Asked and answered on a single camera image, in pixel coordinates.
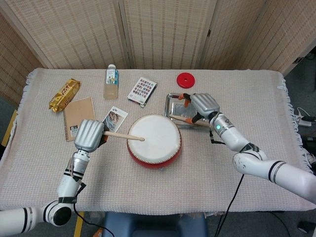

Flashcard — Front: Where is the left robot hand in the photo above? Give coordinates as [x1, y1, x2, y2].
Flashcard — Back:
[74, 119, 109, 153]

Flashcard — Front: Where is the woven folding screen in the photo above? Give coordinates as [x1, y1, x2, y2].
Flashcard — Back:
[0, 0, 316, 106]

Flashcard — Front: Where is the clear drink bottle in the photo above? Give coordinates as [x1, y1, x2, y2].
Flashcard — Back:
[103, 64, 119, 100]

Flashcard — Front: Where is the gold snack packet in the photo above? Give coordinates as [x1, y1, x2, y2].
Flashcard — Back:
[47, 78, 81, 113]

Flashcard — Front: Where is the rectangular metal tray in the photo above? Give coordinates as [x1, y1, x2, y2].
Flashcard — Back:
[164, 93, 217, 131]

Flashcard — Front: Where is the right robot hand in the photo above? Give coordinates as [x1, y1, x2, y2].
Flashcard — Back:
[179, 93, 220, 124]

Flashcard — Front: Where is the red drum with white skin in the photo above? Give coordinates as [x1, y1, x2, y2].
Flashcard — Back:
[126, 114, 183, 170]

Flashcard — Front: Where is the white power strip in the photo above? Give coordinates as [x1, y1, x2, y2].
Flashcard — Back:
[297, 107, 316, 128]

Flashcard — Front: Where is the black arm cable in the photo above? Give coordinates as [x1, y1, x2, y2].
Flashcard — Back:
[209, 129, 245, 237]
[73, 182, 107, 237]

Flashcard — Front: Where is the brown spiral notebook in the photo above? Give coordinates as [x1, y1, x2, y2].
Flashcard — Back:
[63, 96, 98, 142]

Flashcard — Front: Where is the wooden drumstick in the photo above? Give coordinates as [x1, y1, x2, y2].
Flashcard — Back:
[169, 114, 211, 128]
[103, 131, 146, 142]

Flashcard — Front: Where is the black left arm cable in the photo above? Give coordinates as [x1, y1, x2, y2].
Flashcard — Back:
[73, 182, 107, 237]

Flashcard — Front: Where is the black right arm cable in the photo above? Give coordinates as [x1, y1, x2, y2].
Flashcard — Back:
[209, 129, 245, 237]

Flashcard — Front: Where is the white photo card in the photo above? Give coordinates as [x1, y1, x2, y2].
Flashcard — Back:
[102, 106, 129, 133]

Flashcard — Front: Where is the red plastic disc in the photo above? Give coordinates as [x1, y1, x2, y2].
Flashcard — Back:
[176, 72, 196, 88]

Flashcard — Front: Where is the beige woven tablecloth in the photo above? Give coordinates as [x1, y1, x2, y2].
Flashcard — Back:
[0, 68, 316, 214]

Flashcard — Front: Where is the blue padded seat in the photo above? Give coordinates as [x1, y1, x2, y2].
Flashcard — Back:
[102, 211, 208, 237]

